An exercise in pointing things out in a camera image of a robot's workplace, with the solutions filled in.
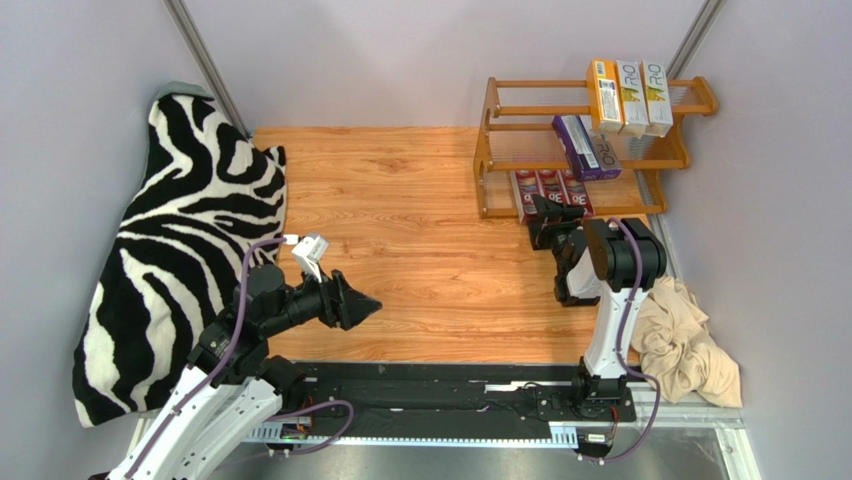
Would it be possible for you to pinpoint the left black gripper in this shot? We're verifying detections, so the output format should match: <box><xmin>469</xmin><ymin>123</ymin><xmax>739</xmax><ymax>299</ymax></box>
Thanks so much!
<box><xmin>262</xmin><ymin>259</ymin><xmax>383</xmax><ymax>337</ymax></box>

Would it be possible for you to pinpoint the red 3D toothpaste box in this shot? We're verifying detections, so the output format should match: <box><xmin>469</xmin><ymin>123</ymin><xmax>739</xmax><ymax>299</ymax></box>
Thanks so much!
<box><xmin>536</xmin><ymin>170</ymin><xmax>566</xmax><ymax>204</ymax></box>
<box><xmin>558</xmin><ymin>170</ymin><xmax>594</xmax><ymax>218</ymax></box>

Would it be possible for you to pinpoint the small red toothpaste box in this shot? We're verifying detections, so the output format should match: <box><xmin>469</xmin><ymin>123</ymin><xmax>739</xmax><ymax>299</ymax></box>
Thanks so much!
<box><xmin>510</xmin><ymin>170</ymin><xmax>541</xmax><ymax>224</ymax></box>

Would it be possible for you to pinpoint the purple white R.O.C.S. toothpaste box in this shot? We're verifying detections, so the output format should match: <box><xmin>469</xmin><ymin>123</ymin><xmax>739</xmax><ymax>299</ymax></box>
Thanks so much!
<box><xmin>580</xmin><ymin>116</ymin><xmax>623</xmax><ymax>180</ymax></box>

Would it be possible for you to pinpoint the silver yellow R.O.C.S. toothpaste box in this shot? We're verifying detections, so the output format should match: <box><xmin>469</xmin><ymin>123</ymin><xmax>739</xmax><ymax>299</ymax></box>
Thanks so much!
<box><xmin>615</xmin><ymin>60</ymin><xmax>650</xmax><ymax>138</ymax></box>

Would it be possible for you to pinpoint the orange white R.O.C.S. toothpaste box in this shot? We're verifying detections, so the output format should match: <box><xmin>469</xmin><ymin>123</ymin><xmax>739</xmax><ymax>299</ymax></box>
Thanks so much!
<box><xmin>640</xmin><ymin>60</ymin><xmax>674</xmax><ymax>137</ymax></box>

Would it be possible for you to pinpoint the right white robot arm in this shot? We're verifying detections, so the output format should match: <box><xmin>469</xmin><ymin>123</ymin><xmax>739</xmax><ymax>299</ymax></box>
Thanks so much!
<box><xmin>527</xmin><ymin>194</ymin><xmax>668</xmax><ymax>419</ymax></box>

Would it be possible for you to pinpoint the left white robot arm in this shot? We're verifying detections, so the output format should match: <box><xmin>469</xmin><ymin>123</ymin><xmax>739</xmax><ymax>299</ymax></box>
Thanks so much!
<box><xmin>100</xmin><ymin>265</ymin><xmax>383</xmax><ymax>479</ymax></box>

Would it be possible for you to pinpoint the orange wooden shelf rack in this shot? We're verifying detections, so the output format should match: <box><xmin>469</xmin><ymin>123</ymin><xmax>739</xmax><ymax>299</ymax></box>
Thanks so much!
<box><xmin>473</xmin><ymin>76</ymin><xmax>719</xmax><ymax>219</ymax></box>

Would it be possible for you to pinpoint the zebra pattern cushion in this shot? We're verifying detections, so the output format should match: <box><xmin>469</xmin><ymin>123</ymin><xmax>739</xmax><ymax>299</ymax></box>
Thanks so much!
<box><xmin>71</xmin><ymin>83</ymin><xmax>288</xmax><ymax>429</ymax></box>

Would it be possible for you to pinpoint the beige crumpled cloth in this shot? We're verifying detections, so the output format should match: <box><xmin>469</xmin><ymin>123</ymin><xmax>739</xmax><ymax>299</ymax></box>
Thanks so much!
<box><xmin>631</xmin><ymin>276</ymin><xmax>743</xmax><ymax>409</ymax></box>

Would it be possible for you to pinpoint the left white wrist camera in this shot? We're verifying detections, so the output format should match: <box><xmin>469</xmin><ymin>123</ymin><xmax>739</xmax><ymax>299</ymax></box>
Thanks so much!
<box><xmin>291</xmin><ymin>233</ymin><xmax>330</xmax><ymax>283</ymax></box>

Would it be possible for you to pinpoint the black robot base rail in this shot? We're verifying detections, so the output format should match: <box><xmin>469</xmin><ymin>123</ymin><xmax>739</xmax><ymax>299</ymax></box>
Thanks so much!
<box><xmin>248</xmin><ymin>362</ymin><xmax>637</xmax><ymax>456</ymax></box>

